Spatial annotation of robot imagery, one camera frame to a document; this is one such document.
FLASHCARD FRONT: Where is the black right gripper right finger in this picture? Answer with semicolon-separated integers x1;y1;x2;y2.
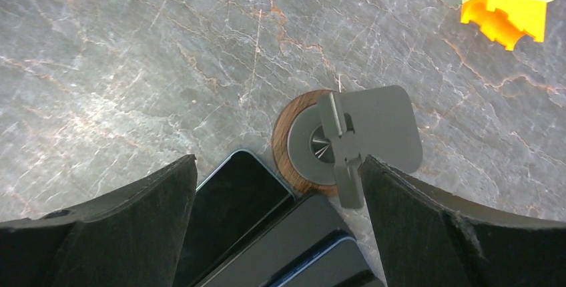
360;157;565;286

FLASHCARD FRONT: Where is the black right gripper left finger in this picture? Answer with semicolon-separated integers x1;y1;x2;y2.
1;154;198;286

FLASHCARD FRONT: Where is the black phone light blue edge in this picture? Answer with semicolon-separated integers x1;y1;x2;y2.
173;150;296;286

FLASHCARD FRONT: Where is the dark blue edged phone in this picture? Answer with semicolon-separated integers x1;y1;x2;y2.
267;232;384;286

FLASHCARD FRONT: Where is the dark grey phone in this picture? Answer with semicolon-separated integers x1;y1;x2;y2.
198;192;352;286

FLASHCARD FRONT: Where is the yellow orange toy block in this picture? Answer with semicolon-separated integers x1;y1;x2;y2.
460;0;554;51

